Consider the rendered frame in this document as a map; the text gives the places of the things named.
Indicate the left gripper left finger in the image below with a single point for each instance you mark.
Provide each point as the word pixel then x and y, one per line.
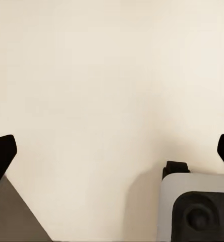
pixel 8 150

